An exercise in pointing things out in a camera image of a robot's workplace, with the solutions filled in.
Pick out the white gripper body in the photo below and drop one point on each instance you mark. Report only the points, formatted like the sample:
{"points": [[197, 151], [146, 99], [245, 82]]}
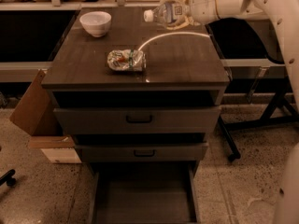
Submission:
{"points": [[202, 4]]}

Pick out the clear plastic water bottle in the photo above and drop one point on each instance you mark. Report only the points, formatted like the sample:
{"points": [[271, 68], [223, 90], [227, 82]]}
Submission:
{"points": [[166, 13]]}

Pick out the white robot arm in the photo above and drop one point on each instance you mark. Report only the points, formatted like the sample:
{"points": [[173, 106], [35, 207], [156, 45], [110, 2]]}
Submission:
{"points": [[284, 16]]}

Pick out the grey drawer cabinet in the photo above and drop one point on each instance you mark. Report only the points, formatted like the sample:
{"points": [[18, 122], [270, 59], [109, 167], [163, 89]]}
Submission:
{"points": [[182, 71]]}

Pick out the top grey drawer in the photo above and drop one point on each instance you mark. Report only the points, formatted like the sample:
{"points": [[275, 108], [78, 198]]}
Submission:
{"points": [[112, 120]]}

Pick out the middle grey drawer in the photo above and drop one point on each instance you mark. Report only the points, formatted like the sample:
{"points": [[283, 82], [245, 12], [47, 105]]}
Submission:
{"points": [[125, 153]]}

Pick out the bottom grey open drawer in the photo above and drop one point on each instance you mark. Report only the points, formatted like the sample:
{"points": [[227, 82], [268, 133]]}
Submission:
{"points": [[144, 193]]}

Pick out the crumpled snack bag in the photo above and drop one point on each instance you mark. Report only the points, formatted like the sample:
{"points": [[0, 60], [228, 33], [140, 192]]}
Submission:
{"points": [[126, 60]]}

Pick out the white ceramic bowl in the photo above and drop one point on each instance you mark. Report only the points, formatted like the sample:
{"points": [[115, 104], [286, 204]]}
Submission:
{"points": [[96, 23]]}

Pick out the brown cardboard box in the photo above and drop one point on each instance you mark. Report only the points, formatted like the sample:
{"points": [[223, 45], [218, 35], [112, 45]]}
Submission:
{"points": [[34, 115]]}

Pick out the black office chair caster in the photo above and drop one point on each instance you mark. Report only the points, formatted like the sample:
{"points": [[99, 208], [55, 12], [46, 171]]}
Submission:
{"points": [[8, 178]]}

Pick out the black top drawer handle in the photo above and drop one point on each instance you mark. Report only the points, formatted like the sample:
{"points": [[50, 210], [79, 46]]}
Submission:
{"points": [[142, 119]]}

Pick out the black drawer handle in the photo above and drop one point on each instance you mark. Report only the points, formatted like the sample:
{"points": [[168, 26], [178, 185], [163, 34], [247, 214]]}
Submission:
{"points": [[142, 119], [144, 153]]}

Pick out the black middle drawer handle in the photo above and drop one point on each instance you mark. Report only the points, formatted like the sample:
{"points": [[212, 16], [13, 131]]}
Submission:
{"points": [[144, 153]]}

